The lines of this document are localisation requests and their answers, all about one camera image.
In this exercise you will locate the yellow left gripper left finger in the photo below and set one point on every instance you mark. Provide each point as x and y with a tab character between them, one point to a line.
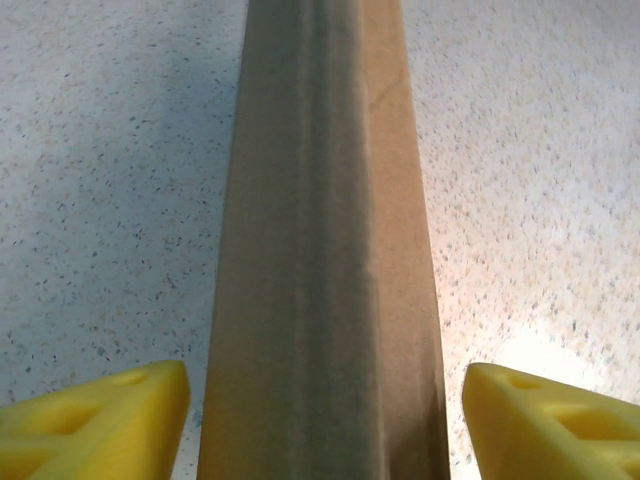
100	430

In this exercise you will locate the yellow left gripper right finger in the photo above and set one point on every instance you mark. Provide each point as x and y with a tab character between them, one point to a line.
550	435

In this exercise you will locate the brown cardboard paper box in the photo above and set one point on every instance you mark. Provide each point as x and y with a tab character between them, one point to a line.
310	250

